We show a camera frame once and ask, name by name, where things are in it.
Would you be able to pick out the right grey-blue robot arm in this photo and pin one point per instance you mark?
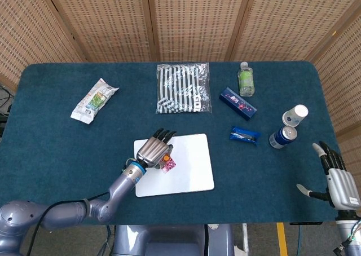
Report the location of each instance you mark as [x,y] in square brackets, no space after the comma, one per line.
[349,233]

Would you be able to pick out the striped cloth in plastic bag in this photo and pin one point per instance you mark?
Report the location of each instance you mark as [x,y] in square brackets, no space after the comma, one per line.
[183,89]

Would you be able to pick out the blue white drink can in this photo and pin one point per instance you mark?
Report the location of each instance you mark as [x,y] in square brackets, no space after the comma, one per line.
[282,137]

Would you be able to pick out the long dark blue box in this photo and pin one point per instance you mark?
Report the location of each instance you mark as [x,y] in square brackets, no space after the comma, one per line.
[238,103]

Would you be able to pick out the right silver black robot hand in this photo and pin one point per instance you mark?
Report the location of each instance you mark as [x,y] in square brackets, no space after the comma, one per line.
[341,187]

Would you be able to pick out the teal felt table mat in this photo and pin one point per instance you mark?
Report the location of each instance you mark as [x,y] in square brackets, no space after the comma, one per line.
[70,160]

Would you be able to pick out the blue cookie packet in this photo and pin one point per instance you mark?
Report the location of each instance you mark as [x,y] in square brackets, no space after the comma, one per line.
[244,136]

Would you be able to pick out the white table leg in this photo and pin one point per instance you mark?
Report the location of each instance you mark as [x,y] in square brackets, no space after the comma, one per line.
[245,239]

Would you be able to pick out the white rectangular board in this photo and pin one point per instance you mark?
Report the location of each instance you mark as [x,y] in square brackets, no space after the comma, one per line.
[191,168]

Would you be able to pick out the white paper cup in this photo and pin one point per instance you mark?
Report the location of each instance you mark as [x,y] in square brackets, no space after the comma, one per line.
[294,115]

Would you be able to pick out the grey-blue robot torso base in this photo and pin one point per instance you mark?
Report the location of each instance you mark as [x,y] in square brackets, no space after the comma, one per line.
[169,240]

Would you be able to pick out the clear bottle green label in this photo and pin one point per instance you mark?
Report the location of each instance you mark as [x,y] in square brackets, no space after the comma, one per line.
[246,81]

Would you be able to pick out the woven bamboo folding screen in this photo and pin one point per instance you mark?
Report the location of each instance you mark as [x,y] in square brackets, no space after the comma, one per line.
[197,22]

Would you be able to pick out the white green snack packet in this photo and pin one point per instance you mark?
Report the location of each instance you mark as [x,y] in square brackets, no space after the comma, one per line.
[93,102]

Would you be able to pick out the pink patterned small packet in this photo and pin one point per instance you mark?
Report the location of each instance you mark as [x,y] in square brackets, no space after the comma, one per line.
[169,166]

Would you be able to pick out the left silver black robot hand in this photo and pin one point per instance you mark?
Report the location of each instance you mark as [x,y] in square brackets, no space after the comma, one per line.
[150,151]

